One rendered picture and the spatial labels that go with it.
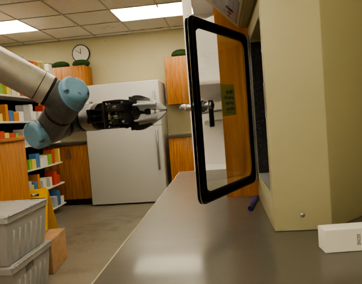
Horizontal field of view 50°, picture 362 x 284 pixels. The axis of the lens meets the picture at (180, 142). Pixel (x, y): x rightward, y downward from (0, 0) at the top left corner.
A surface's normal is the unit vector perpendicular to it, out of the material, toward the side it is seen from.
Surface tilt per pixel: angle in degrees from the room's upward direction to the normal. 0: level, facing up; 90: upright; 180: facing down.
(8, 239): 96
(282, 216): 90
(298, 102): 90
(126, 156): 90
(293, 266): 0
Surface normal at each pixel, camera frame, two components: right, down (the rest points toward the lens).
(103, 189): -0.11, 0.06
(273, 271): -0.07, -1.00
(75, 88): 0.58, -0.54
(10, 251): 0.99, 0.03
